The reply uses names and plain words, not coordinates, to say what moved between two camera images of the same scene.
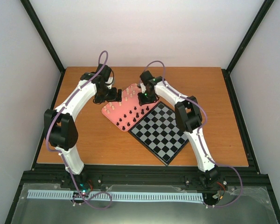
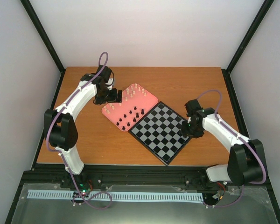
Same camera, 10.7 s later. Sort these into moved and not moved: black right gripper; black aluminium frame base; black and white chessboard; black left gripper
Moved: black right gripper
Not moved: black aluminium frame base; black and white chessboard; black left gripper
